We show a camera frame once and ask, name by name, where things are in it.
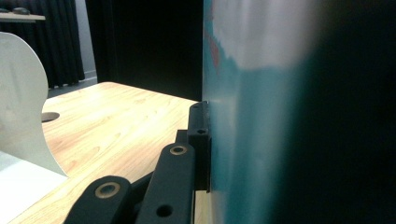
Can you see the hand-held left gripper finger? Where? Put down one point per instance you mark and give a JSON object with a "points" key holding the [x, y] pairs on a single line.
{"points": [[199, 149]]}

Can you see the teal book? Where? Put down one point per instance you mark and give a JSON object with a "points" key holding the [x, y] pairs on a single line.
{"points": [[264, 124]]}

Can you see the dark curtain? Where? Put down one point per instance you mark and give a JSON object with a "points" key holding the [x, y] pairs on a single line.
{"points": [[59, 43], [146, 46]]}

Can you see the white metal bookend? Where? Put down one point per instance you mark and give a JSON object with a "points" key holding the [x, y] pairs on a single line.
{"points": [[21, 124]]}

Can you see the wooden side table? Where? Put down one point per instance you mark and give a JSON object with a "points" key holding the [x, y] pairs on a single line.
{"points": [[21, 17]]}

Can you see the dark object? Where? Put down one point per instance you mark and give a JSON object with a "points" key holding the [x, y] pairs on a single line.
{"points": [[21, 11]]}

